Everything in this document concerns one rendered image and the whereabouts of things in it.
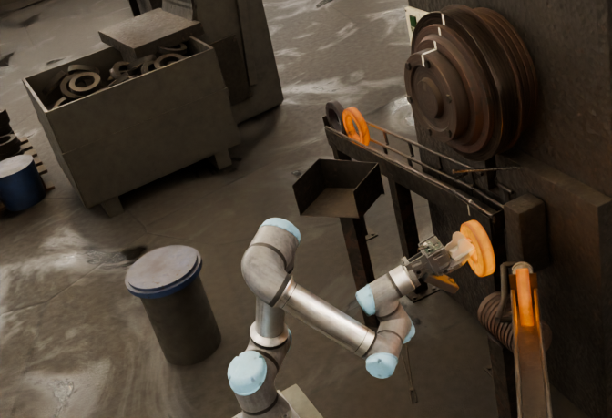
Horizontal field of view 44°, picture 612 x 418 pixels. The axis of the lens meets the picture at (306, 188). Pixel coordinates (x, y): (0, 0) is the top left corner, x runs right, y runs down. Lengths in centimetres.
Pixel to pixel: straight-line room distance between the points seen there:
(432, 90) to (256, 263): 73
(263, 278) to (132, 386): 149
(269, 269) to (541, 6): 99
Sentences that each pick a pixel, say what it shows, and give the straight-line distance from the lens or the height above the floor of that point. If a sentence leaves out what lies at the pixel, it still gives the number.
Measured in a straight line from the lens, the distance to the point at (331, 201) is 290.
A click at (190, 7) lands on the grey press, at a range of 499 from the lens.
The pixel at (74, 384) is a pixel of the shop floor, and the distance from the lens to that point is 350.
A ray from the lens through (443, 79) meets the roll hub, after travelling 219.
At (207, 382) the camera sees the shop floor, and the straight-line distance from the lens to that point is 320.
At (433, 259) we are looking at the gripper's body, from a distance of 204.
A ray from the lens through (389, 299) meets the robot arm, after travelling 205.
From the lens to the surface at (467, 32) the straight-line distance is 217.
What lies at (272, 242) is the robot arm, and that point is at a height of 99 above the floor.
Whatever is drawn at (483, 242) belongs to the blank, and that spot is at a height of 88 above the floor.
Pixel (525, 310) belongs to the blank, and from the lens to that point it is 206.
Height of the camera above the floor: 205
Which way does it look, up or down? 29 degrees down
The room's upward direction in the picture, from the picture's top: 15 degrees counter-clockwise
